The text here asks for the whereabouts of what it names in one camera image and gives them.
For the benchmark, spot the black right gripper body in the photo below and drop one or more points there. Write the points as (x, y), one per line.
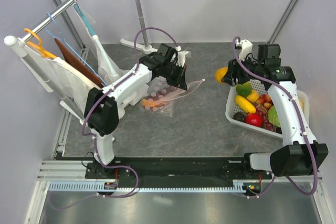
(243, 75)

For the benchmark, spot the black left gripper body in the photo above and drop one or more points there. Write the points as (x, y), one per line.
(173, 73)

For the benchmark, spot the orange citrus fruit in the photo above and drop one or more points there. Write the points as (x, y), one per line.
(220, 73)

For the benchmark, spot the clear pink-dotted zip bag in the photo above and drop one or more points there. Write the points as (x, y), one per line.
(159, 86)

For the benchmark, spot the orange carrot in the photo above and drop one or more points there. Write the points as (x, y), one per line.
(158, 103)

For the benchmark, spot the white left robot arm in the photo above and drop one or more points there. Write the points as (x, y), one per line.
(101, 111)

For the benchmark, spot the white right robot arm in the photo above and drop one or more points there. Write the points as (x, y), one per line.
(301, 153)

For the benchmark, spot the green leafy vegetable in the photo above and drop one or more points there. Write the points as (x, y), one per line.
(244, 89)

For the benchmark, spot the yellow corn cob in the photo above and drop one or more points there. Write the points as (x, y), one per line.
(244, 104)

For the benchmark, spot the white plastic basket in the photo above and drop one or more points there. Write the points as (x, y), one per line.
(264, 100)

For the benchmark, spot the yellow lemon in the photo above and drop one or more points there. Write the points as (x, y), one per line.
(253, 96)

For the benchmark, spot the dark purple mangosteen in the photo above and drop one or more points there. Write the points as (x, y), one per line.
(239, 116)

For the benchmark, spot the purple grape bunch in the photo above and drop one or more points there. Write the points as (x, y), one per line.
(263, 113)

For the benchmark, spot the red tomato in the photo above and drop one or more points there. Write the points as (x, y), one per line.
(254, 119)

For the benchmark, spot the teal hanger with white cloth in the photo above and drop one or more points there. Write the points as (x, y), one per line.
(108, 70)

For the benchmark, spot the white garment on hanger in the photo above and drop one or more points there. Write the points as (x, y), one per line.
(72, 82)

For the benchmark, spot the brown garment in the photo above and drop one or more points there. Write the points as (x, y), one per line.
(85, 74)

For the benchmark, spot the orange hanger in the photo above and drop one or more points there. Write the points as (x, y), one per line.
(44, 53)

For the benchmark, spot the metal clothes rack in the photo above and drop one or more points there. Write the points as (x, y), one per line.
(18, 44)

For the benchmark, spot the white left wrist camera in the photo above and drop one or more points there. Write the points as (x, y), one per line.
(181, 56)

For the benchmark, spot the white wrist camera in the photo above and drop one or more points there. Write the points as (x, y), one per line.
(244, 47)
(181, 56)

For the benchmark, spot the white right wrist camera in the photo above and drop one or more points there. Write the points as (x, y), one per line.
(244, 47)

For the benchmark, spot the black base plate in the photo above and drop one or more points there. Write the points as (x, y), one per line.
(176, 171)

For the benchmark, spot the blue wire hanger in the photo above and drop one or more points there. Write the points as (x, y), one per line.
(63, 40)

